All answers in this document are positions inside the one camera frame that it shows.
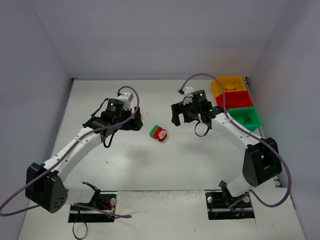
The green yellow oval lego stack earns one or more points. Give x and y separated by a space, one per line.
231 87

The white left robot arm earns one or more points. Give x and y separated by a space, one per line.
46 182

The red plastic bin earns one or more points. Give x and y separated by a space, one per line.
238 99

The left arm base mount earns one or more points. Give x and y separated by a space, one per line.
106 202

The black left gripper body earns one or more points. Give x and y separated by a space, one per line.
135 120

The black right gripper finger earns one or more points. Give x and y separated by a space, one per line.
177 108
175 119

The green plastic bin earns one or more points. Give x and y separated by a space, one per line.
239 113

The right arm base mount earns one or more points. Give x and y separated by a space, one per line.
218 208

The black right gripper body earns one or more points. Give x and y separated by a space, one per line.
181 112

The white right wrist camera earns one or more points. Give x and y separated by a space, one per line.
187 94

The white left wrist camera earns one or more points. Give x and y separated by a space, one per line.
126 98

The green red flower lego stack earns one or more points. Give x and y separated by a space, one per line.
158 133

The yellow plastic bin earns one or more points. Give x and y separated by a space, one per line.
219 84

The green lego brick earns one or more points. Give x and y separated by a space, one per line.
248 120

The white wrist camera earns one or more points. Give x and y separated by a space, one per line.
126 98
187 94

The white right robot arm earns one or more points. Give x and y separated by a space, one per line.
260 162

